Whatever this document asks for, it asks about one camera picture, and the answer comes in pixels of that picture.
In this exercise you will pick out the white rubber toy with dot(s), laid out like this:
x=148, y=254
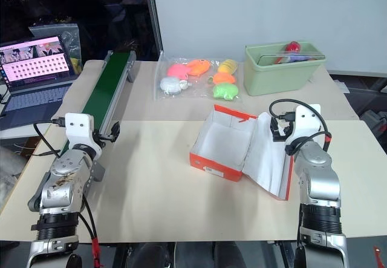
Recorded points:
x=170, y=85

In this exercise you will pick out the pink rubber toy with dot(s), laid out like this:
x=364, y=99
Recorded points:
x=176, y=70

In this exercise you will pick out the open laptop computer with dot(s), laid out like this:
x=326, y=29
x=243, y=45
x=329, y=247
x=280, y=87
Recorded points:
x=33, y=68

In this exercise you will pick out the green rubber toy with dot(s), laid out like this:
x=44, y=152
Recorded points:
x=225, y=91

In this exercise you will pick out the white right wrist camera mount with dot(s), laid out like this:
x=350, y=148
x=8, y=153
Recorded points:
x=308, y=119

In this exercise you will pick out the green conveyor belt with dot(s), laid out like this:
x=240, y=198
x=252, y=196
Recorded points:
x=104, y=89

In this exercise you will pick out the clear flat plastic package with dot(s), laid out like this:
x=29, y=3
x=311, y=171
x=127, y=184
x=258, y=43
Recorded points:
x=290, y=59

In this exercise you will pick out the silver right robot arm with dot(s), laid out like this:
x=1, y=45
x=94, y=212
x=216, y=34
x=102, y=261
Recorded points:
x=319, y=177

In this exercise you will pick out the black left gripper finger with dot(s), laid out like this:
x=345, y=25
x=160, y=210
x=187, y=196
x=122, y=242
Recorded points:
x=116, y=128
x=112, y=138

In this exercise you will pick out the clear plastic toy bag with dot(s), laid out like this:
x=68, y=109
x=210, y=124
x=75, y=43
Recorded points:
x=196, y=94

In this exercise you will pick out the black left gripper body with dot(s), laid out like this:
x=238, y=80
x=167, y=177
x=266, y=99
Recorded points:
x=102, y=136

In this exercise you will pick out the light green plastic bin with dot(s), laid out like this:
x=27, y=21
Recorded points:
x=272, y=77

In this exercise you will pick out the orange shoe box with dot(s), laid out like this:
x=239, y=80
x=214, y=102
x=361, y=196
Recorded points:
x=223, y=141

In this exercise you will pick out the aluminium frame post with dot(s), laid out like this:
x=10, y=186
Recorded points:
x=155, y=20

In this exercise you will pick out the small orange rubber toy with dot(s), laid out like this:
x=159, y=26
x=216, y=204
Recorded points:
x=224, y=78

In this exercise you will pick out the yellow rubber toy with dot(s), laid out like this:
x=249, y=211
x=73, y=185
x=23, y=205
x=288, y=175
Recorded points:
x=227, y=66

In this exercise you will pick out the orange fish toy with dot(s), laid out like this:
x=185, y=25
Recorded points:
x=198, y=66

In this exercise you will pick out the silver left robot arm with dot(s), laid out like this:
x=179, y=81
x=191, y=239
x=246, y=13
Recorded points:
x=62, y=178

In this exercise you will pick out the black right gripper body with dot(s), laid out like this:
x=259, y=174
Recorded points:
x=288, y=130

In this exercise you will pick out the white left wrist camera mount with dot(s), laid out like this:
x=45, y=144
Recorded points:
x=79, y=126

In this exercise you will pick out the white partition board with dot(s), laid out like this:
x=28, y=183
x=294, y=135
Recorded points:
x=272, y=14

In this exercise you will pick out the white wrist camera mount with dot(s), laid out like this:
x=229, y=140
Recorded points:
x=79, y=126
x=308, y=119

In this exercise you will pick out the red round toy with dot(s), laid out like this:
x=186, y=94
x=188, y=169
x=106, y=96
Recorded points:
x=292, y=46

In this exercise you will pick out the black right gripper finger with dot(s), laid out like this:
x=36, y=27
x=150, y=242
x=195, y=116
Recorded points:
x=285, y=126
x=274, y=130

